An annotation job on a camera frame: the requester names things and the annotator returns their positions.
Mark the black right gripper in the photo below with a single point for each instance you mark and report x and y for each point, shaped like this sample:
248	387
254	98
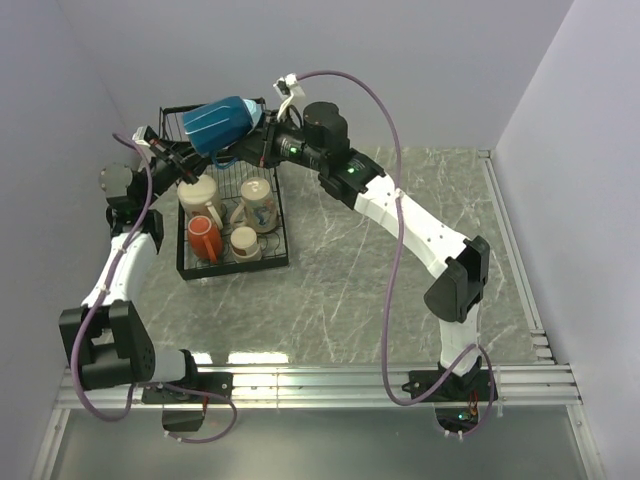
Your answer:
257	147

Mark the pink mug orange handle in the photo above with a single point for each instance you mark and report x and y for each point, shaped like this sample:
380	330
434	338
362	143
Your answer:
205	239

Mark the dark blue scalloped mug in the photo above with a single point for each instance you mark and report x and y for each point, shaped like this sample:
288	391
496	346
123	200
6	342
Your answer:
215	126

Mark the aluminium mounting rail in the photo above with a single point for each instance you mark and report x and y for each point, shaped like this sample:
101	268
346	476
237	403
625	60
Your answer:
342	386

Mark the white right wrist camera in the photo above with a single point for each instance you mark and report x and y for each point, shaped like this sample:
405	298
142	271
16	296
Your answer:
290	92

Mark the stainless steel cup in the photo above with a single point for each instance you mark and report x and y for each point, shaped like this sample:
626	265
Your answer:
245	245

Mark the light blue faceted mug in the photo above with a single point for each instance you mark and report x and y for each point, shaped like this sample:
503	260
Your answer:
255	108

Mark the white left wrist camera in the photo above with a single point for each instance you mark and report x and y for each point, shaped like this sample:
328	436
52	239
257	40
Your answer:
145	136

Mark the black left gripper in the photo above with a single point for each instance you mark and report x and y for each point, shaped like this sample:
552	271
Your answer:
184	159

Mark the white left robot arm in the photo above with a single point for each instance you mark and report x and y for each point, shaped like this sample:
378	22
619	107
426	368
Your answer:
104	338

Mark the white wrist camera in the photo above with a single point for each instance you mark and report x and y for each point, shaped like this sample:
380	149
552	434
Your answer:
290	92
145	136

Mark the beige dragon print mug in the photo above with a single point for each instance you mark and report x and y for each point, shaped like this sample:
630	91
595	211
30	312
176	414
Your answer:
257	208

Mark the cream mug green inside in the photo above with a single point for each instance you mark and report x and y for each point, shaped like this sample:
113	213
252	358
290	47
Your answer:
202	198

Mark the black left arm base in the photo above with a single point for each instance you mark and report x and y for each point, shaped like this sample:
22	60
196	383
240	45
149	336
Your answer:
200	390

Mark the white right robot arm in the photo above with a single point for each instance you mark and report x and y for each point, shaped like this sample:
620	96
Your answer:
458	265

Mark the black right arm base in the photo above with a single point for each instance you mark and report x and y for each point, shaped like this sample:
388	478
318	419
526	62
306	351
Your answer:
458	401

